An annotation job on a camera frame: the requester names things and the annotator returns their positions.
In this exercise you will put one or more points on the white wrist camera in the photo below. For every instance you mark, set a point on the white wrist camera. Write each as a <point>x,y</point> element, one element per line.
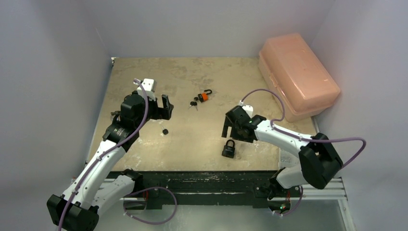
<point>147,88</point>
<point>247,108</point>

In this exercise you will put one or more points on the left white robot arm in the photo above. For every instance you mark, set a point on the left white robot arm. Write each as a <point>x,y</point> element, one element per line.
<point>79,207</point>

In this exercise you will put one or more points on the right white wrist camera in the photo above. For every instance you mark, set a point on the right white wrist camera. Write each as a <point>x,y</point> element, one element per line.
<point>247,108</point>

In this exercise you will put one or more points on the single black head key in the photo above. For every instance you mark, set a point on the single black head key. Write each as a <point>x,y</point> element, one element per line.
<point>164,130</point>

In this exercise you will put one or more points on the clear screw organizer box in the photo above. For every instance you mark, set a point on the clear screw organizer box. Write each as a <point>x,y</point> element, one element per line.
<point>288,160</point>

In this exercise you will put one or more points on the small hammer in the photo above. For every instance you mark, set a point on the small hammer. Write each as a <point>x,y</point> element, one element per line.
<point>114,115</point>

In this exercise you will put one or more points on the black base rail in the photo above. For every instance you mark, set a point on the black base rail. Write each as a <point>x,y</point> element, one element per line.
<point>251,188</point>

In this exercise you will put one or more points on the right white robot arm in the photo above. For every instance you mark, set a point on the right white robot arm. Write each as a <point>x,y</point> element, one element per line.
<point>318,160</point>

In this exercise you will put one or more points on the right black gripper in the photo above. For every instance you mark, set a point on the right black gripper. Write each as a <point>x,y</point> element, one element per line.
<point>231,121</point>

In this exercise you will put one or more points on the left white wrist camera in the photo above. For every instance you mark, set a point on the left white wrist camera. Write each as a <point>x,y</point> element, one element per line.
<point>147,88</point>

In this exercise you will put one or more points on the black head key pair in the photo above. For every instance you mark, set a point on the black head key pair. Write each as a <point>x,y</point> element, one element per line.
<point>194,103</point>

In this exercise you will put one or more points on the pink plastic storage box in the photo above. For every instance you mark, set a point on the pink plastic storage box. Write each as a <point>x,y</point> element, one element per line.
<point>296,75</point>

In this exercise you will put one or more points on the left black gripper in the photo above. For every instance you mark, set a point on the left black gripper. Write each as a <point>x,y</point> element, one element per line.
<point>160,113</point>

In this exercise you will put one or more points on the orange black padlock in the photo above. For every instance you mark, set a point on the orange black padlock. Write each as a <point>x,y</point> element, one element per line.
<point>202,97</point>

